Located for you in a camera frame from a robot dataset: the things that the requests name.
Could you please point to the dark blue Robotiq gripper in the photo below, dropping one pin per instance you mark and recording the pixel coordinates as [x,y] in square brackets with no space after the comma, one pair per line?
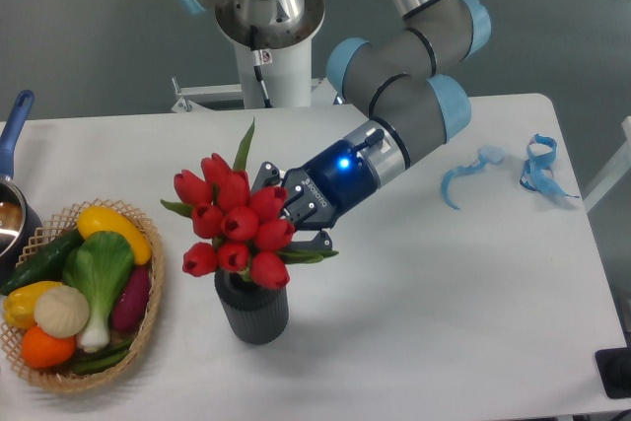
[334,181]

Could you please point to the red tulip bouquet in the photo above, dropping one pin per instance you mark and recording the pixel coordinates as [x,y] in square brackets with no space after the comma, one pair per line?
[241,231]

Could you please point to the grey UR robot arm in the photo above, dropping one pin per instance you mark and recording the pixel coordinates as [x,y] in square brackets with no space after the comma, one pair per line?
[411,106]

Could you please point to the dark grey ribbed vase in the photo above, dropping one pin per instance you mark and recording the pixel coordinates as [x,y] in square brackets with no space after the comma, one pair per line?
[256,315]

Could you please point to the purple sweet potato toy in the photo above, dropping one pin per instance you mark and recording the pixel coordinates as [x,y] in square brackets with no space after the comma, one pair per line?
[131,305]

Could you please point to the blue ribbon strip left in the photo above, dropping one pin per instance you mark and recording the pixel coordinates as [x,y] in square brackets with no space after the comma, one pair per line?
[486,155]

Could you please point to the blue ribbon strip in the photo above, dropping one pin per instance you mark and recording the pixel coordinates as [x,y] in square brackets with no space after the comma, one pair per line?
[537,174]
[486,155]

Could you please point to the green bok choy toy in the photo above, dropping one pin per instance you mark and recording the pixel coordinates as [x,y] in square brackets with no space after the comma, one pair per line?
[99,269]

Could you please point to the woven wicker basket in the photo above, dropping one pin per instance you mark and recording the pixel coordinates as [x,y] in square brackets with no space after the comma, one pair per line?
[62,380]

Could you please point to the blue ribbon strip right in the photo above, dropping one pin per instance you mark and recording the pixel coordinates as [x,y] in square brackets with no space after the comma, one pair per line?
[537,174]

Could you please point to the dark green cucumber toy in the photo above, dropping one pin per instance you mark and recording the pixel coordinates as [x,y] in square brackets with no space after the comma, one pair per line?
[44,265]

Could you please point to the green pea pod toy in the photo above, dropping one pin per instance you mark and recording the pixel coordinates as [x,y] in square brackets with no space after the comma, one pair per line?
[101,360]

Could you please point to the orange fruit toy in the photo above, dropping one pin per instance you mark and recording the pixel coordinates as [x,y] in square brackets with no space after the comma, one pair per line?
[41,350]

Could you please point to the yellow bell pepper toy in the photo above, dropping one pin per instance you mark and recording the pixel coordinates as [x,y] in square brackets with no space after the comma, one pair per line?
[19,306]

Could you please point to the black device at edge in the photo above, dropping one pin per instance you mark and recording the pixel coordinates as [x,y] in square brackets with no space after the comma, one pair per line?
[614,369]

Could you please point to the white metal frame bracket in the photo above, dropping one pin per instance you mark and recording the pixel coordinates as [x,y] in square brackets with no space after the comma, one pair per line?
[229,96]

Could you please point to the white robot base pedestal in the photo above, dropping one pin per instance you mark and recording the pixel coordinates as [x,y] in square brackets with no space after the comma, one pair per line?
[281,77]

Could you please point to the blue handled saucepan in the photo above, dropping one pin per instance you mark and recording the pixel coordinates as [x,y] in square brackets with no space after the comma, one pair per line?
[18,219]

